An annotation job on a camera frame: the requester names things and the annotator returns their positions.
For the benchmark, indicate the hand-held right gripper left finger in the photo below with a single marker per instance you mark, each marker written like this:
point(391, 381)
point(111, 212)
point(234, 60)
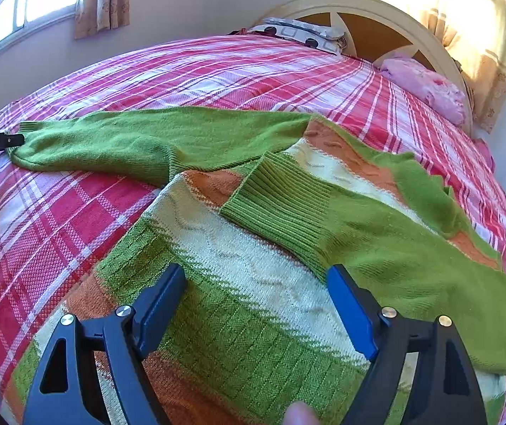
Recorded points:
point(164, 294)

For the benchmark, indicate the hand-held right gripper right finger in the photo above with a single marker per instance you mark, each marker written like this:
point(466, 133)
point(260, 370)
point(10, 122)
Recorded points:
point(350, 314)

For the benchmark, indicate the green towel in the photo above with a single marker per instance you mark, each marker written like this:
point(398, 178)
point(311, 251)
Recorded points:
point(257, 310)

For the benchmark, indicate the person's right hand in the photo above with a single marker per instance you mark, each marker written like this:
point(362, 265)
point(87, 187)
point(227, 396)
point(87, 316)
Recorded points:
point(300, 414)

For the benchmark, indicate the red plaid bed blanket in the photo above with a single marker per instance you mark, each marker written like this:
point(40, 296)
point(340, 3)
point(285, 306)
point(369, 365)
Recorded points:
point(80, 212)

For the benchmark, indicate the short beige patterned curtain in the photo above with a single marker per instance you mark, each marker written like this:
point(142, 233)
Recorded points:
point(102, 0)

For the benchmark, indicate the pink bed sheet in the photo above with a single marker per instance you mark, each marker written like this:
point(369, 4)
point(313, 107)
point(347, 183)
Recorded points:
point(485, 150)

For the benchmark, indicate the pink floral pillow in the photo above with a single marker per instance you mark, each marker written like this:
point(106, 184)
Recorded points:
point(430, 84)

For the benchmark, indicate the long beige patterned curtain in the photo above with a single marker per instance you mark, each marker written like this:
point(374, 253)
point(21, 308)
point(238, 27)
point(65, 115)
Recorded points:
point(492, 84)

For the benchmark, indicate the white grey patterned pillow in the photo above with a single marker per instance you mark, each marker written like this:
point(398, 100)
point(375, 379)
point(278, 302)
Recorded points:
point(297, 31)

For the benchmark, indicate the cream wooden headboard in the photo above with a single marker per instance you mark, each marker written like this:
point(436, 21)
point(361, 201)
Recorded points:
point(359, 4)

